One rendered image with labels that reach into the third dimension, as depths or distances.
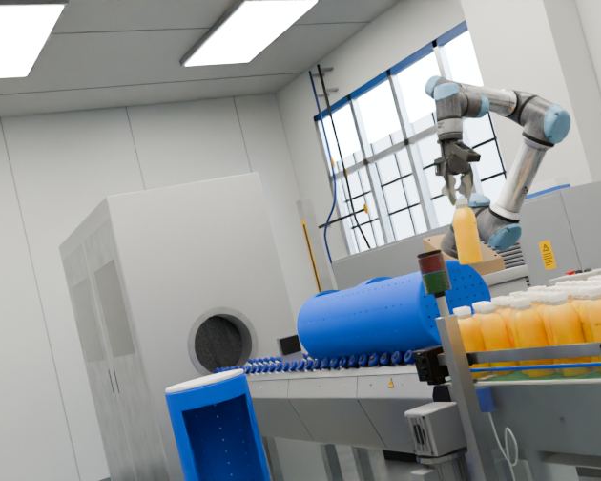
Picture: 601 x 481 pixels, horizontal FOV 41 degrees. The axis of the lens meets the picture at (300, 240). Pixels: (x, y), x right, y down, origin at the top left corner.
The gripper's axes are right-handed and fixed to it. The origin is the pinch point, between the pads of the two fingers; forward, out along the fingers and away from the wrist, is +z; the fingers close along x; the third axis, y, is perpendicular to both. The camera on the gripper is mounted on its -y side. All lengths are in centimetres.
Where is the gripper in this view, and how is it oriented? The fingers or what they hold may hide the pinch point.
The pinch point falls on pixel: (461, 200)
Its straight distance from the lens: 243.2
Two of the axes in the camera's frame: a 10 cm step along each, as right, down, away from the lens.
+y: -3.8, 0.8, 9.2
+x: -9.2, 0.6, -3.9
